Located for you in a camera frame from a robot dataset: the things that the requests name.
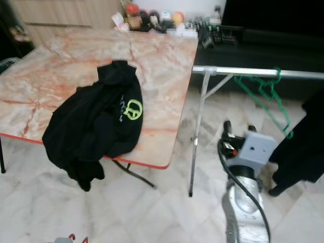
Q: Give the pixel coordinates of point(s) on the black shirt with green logo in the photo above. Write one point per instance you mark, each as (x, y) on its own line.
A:
(86, 131)

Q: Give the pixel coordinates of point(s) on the navy blue t-shirt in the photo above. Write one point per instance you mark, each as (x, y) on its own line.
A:
(298, 152)

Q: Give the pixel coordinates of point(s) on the metal clothes drying rack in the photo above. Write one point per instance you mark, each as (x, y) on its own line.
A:
(233, 72)

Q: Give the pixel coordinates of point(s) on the black television console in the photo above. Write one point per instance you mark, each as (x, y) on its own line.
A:
(268, 50)

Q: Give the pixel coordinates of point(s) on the small black device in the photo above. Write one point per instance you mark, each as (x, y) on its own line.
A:
(226, 34)

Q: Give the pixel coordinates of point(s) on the black remote control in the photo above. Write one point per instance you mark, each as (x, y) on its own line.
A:
(207, 35)

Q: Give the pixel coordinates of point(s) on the white paper stack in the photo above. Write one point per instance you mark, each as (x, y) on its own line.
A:
(184, 29)

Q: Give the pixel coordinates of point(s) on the black flat television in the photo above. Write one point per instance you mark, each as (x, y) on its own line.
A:
(273, 12)

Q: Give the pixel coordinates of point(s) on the orange yellow round toy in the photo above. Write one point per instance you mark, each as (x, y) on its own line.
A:
(177, 17)

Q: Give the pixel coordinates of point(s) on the white blue round toy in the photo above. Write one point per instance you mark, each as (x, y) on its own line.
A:
(165, 15)

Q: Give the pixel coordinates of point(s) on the black plush toy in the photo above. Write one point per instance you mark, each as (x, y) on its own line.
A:
(151, 21)

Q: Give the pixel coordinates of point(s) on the red lidded jar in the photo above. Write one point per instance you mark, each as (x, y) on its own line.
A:
(134, 16)

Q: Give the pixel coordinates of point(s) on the pink white tissue pack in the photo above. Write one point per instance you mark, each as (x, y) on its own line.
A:
(120, 21)

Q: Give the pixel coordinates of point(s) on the light wooden cabinet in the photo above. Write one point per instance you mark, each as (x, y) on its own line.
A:
(61, 20)

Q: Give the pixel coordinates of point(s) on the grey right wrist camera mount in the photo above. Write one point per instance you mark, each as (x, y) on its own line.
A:
(258, 149)

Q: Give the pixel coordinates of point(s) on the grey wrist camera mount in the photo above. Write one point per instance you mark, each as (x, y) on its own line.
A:
(58, 240)
(258, 149)

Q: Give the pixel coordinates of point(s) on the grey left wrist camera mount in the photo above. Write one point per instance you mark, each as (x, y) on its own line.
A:
(58, 240)

